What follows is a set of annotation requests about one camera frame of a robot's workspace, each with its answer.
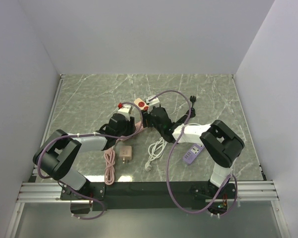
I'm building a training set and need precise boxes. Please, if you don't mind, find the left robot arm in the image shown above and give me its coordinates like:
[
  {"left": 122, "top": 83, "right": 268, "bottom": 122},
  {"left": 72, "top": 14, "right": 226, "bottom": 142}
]
[{"left": 33, "top": 113, "right": 141, "bottom": 199}]

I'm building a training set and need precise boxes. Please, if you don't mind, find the white coiled power cable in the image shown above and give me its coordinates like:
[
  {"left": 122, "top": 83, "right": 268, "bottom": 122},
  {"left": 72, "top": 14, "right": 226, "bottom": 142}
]
[{"left": 145, "top": 123, "right": 204, "bottom": 173}]

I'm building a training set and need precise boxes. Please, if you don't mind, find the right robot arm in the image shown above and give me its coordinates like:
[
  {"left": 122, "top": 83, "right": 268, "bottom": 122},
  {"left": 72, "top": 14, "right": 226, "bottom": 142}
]
[{"left": 142, "top": 107, "right": 245, "bottom": 198}]

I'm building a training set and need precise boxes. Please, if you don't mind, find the pink cube adapter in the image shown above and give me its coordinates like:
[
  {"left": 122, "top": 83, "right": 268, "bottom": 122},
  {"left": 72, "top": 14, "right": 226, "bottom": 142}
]
[{"left": 119, "top": 145, "right": 132, "bottom": 164}]

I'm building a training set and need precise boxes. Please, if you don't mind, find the beige red power strip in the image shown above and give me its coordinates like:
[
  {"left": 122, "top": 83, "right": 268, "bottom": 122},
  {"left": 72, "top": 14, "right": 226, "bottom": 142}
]
[{"left": 134, "top": 98, "right": 149, "bottom": 111}]

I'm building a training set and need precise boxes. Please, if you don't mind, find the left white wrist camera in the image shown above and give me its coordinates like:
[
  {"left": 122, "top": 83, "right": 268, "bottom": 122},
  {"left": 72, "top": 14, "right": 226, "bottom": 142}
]
[{"left": 118, "top": 103, "right": 132, "bottom": 121}]

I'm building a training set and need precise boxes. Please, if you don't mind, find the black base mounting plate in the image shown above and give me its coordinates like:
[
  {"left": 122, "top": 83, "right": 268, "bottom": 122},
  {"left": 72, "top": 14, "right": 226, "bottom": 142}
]
[{"left": 60, "top": 181, "right": 237, "bottom": 215}]

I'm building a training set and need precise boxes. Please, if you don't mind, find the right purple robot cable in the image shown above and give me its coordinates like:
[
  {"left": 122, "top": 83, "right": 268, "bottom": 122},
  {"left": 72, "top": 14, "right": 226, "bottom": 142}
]
[{"left": 150, "top": 89, "right": 239, "bottom": 218}]

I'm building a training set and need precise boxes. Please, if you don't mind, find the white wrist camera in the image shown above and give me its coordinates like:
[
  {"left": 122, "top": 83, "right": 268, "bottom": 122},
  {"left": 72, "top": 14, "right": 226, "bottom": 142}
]
[
  {"left": 145, "top": 96, "right": 160, "bottom": 108},
  {"left": 118, "top": 103, "right": 132, "bottom": 121}
]

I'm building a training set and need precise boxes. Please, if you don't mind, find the pink coiled cable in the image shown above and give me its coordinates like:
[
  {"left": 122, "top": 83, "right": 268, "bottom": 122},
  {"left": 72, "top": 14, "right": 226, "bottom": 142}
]
[{"left": 103, "top": 146, "right": 117, "bottom": 186}]

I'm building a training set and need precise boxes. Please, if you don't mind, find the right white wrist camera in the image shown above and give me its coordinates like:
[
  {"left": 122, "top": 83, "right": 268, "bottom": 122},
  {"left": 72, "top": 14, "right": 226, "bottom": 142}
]
[{"left": 145, "top": 96, "right": 160, "bottom": 108}]

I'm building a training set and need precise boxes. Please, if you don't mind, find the purple power strip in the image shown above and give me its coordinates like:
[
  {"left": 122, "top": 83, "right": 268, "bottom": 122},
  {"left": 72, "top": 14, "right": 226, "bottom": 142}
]
[{"left": 183, "top": 144, "right": 205, "bottom": 165}]

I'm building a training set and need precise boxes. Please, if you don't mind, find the black power cable with plug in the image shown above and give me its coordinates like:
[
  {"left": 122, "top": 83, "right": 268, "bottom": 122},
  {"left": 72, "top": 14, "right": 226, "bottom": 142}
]
[{"left": 173, "top": 96, "right": 198, "bottom": 124}]

